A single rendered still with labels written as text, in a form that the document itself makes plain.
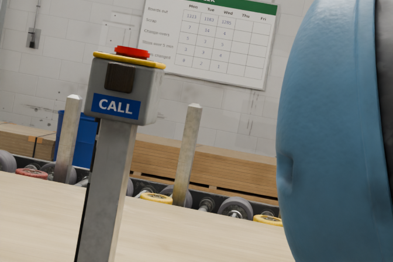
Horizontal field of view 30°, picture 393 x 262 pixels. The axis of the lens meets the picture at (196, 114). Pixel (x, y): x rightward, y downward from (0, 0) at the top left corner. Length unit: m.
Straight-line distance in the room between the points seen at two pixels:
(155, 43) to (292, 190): 7.75
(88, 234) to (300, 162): 0.63
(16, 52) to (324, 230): 8.11
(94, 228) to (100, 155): 0.08
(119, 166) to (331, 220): 0.61
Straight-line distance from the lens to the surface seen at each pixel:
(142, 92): 0.78
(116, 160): 0.81
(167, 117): 7.96
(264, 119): 7.93
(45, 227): 1.35
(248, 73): 7.89
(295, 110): 0.21
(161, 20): 7.97
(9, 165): 2.47
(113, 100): 0.79
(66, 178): 1.97
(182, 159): 1.90
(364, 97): 0.20
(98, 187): 0.82
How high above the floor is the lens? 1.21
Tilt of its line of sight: 3 degrees down
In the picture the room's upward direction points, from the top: 10 degrees clockwise
